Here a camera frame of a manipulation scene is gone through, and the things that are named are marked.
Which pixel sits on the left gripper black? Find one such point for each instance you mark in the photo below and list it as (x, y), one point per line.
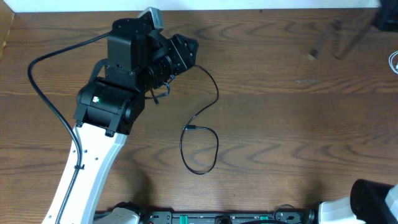
(175, 55)

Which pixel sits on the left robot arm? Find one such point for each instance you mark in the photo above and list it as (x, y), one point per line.
(140, 59)

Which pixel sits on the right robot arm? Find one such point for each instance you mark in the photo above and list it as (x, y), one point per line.
(369, 202)

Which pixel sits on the cardboard panel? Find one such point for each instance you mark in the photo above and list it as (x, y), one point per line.
(6, 20)

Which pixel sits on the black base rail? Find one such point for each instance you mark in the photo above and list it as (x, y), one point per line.
(127, 212)

